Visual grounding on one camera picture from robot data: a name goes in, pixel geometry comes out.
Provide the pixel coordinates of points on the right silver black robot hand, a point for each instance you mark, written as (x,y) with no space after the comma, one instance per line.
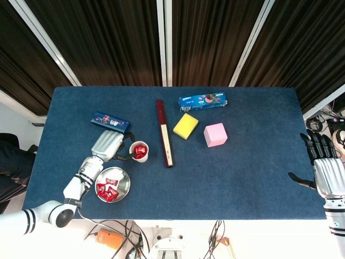
(330,178)

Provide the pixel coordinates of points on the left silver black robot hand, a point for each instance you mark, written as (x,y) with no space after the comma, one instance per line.
(106,145)

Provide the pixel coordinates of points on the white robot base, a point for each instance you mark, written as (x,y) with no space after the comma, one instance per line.
(167,249)

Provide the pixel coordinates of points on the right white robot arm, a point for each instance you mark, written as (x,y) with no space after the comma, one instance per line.
(334,213)

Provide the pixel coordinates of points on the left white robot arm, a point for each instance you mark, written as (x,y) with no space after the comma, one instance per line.
(74,190)

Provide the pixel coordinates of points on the round silver metal plate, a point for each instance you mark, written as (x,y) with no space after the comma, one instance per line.
(122,180)

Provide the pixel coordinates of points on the white paper cup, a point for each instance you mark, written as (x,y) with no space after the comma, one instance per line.
(143,160)

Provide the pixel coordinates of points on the navy floral print box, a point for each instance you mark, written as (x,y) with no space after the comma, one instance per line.
(110,122)

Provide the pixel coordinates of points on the white round device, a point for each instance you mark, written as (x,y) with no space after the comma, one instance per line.
(341,135)

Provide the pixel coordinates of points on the black electronic device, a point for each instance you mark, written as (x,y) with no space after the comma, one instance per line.
(334,125)

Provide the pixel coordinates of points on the long dark red box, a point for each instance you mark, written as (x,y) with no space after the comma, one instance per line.
(161,116)

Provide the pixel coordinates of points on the yellow sponge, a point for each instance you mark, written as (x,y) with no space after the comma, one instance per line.
(185,126)

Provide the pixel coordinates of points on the orange box device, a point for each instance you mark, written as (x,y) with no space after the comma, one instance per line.
(109,238)

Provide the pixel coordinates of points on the black office chair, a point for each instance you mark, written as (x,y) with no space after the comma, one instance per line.
(13,167)

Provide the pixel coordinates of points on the blue Oreo cookie box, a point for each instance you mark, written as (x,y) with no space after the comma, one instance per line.
(194,102)

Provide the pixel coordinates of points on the dark brown pleated curtain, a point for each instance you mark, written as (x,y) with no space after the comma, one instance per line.
(21,67)
(310,54)
(210,40)
(107,40)

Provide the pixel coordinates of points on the pink foam cube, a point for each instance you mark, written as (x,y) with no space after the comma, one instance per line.
(215,135)

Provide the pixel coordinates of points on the blue felt table cloth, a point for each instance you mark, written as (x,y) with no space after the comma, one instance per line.
(215,175)

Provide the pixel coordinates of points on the tan wooden piece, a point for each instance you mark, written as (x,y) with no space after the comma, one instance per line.
(226,241)

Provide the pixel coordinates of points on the white metal frame post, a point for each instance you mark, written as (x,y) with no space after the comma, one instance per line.
(252,40)
(45,40)
(323,102)
(161,40)
(169,54)

